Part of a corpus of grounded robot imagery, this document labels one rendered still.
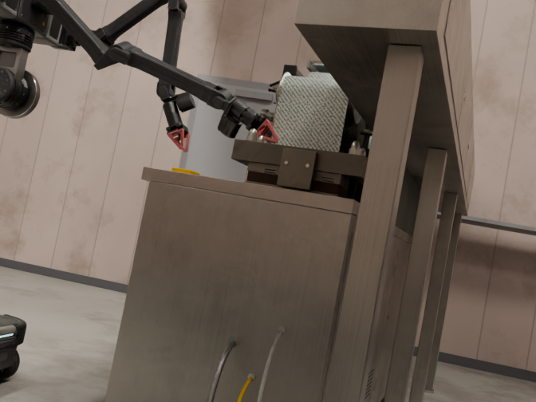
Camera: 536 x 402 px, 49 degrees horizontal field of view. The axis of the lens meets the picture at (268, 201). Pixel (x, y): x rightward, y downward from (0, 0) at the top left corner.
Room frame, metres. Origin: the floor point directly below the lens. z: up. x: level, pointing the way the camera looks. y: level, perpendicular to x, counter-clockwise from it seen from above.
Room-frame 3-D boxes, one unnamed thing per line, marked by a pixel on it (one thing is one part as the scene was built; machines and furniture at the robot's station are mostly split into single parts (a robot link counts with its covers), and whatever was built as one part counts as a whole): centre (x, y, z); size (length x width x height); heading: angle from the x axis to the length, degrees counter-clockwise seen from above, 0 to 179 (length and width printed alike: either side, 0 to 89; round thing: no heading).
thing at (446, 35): (2.44, -0.64, 1.29); 3.10 x 0.28 x 0.30; 160
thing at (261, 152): (1.76, -0.08, 1.00); 0.40 x 0.16 x 0.06; 70
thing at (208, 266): (2.85, -0.37, 0.43); 2.52 x 0.64 x 0.86; 160
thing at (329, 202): (2.86, -0.36, 0.88); 2.52 x 0.66 x 0.04; 160
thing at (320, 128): (1.89, -0.08, 1.11); 0.23 x 0.01 x 0.18; 70
